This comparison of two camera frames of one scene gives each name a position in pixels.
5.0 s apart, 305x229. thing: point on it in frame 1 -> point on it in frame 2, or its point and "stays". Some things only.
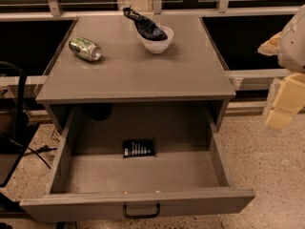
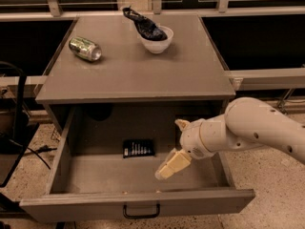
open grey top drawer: x=91 y=179 stays
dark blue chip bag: x=149 y=30 stays
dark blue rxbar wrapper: x=135 y=148 stays
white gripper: x=294 y=48 -> x=193 y=138
